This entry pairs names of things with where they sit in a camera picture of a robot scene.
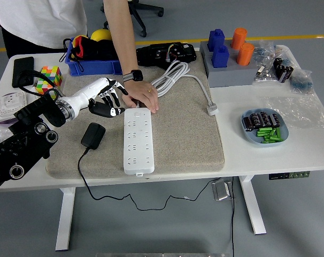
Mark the grey-brown mat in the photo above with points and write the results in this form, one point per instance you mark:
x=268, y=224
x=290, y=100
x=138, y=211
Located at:
x=183, y=139

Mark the empty clear plastic bag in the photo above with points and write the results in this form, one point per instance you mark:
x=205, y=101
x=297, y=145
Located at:
x=298, y=112

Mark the black table control panel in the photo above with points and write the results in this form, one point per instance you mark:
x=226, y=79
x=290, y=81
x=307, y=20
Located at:
x=289, y=175

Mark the yellow ball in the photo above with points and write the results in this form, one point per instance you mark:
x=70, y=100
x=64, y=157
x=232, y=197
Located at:
x=100, y=34

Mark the black plug adapter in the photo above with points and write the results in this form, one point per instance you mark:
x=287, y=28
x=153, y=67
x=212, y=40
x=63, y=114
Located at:
x=93, y=135

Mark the clear bag of metal parts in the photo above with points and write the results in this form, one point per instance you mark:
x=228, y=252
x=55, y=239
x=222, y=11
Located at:
x=266, y=76

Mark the orange cylinder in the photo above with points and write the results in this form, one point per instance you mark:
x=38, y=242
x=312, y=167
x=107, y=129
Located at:
x=245, y=54
x=239, y=38

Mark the white wall socket panel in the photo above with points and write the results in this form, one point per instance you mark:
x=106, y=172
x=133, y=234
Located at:
x=11, y=104

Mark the white table leg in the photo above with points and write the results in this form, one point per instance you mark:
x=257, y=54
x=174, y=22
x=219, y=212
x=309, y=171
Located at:
x=65, y=219
x=251, y=203

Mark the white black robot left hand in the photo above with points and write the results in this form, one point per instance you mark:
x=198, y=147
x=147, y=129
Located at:
x=89, y=89

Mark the black phone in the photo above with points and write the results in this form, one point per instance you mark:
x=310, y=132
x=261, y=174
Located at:
x=23, y=64

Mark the grey block holder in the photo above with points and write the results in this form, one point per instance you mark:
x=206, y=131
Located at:
x=231, y=76

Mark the white power strip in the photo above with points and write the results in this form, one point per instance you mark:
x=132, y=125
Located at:
x=138, y=139

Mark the person's torso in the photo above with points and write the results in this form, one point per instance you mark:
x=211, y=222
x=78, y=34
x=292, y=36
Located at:
x=39, y=21

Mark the black capacitors bundle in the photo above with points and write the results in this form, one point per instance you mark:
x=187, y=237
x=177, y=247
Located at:
x=282, y=71

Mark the silver metal pedal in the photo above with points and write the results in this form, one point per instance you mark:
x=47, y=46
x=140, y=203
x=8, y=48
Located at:
x=222, y=190

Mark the person's left hand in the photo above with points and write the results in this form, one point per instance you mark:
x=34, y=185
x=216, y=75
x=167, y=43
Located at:
x=140, y=93

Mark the blue plastic block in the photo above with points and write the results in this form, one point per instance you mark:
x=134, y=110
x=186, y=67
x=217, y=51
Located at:
x=220, y=57
x=216, y=40

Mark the blue plastic bin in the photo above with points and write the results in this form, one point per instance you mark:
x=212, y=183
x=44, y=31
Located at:
x=92, y=68

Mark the green batteries pile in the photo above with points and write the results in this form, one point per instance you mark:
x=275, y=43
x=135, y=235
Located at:
x=269, y=135

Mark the light blue plate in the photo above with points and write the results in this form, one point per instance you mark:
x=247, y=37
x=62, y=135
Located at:
x=247, y=136

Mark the colourful puzzle cube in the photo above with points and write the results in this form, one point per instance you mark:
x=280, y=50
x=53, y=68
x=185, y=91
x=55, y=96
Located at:
x=51, y=75

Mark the black wrist watch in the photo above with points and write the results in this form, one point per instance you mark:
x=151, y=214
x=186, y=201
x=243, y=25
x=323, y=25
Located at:
x=136, y=75

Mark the bag of blue parts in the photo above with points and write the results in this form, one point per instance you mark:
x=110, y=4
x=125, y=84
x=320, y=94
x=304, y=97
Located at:
x=302, y=83

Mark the black electronic device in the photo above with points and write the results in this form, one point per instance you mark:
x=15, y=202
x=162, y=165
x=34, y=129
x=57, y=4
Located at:
x=151, y=54

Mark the black office chair base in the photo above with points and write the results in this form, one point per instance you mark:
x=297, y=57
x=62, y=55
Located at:
x=140, y=16

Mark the person's left forearm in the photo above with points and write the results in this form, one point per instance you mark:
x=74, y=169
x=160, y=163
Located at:
x=120, y=40

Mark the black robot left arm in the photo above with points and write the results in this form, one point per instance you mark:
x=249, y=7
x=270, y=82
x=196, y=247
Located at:
x=17, y=150

